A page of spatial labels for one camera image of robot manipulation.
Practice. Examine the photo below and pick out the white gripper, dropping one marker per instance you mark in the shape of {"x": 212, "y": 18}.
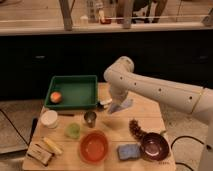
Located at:
{"x": 118, "y": 95}

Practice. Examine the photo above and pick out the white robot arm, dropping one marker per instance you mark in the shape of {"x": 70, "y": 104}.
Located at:
{"x": 194, "y": 100}

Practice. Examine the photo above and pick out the metal cup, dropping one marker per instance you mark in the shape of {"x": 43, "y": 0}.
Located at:
{"x": 90, "y": 118}

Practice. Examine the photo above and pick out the green small cup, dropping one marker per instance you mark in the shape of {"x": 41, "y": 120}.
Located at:
{"x": 72, "y": 131}

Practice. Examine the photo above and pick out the white cup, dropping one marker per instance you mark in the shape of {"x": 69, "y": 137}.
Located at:
{"x": 50, "y": 119}

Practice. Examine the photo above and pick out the white black marker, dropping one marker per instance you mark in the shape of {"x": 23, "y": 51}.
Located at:
{"x": 104, "y": 104}

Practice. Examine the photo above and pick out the brown pine cone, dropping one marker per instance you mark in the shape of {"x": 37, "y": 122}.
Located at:
{"x": 136, "y": 130}

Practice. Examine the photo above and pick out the green plastic tray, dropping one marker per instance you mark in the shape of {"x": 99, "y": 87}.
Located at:
{"x": 78, "y": 92}

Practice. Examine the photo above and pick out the orange plastic bowl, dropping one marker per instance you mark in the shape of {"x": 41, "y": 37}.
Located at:
{"x": 93, "y": 147}

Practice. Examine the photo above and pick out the blue sponge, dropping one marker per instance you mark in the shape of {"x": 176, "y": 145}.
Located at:
{"x": 128, "y": 151}

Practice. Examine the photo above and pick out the orange peach fruit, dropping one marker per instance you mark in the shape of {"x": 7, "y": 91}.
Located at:
{"x": 56, "y": 97}

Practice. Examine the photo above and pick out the dark purple bowl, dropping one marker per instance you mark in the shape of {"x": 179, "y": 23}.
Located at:
{"x": 154, "y": 147}

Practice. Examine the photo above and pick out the yellow banana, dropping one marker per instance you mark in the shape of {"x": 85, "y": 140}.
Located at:
{"x": 53, "y": 146}

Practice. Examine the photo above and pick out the wooden block toy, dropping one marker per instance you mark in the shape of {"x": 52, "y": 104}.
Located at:
{"x": 40, "y": 154}

